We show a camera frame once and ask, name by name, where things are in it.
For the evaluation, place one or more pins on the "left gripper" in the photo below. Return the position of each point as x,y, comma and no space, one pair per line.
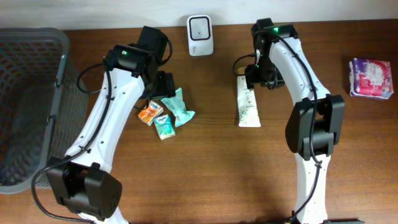
166,84

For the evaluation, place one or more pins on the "teal Kleenex tissue pack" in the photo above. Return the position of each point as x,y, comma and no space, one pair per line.
164,127

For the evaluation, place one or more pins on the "red purple pad package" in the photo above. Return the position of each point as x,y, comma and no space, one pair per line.
370,79

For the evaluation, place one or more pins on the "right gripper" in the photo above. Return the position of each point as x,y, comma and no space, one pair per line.
251,78

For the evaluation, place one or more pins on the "mint green wipes pouch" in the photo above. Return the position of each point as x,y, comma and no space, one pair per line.
177,106

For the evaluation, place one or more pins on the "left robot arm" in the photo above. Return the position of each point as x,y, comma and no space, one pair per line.
81,181

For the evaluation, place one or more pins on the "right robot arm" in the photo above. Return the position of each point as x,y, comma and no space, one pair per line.
314,126

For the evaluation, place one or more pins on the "white leaf-print tube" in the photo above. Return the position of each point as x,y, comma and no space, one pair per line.
247,106

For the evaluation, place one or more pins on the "grey plastic mesh basket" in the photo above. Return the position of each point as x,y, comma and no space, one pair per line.
42,110

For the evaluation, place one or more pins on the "white barcode scanner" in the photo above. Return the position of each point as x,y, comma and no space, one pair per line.
200,35

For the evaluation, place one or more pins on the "orange Kleenex tissue pack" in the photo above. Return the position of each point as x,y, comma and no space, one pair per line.
149,114

